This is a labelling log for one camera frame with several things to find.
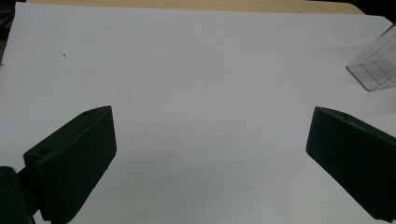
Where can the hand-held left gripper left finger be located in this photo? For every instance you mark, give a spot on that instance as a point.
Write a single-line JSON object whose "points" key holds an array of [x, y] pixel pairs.
{"points": [[74, 161]]}

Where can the clear plastic box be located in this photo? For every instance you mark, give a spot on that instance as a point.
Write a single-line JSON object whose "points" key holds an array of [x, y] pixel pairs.
{"points": [[375, 67]]}

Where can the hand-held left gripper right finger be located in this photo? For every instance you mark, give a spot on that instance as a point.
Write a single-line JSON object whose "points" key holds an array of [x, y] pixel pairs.
{"points": [[358, 161]]}

